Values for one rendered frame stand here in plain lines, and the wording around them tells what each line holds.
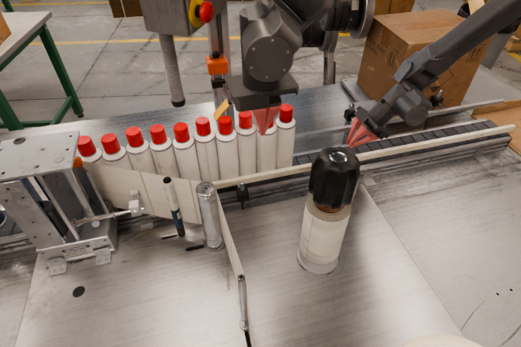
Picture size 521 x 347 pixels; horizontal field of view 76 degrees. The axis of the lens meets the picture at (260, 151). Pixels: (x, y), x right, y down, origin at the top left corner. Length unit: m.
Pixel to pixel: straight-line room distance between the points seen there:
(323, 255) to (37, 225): 0.55
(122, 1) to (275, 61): 4.41
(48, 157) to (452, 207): 0.96
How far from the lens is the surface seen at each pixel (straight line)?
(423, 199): 1.04
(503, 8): 0.85
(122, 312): 0.77
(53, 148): 0.72
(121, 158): 0.80
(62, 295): 0.83
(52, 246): 0.83
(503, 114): 1.51
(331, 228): 0.63
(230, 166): 0.84
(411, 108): 0.86
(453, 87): 1.35
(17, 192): 0.71
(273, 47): 0.39
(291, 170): 0.90
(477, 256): 0.98
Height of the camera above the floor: 1.55
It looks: 42 degrees down
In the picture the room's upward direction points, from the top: straight up
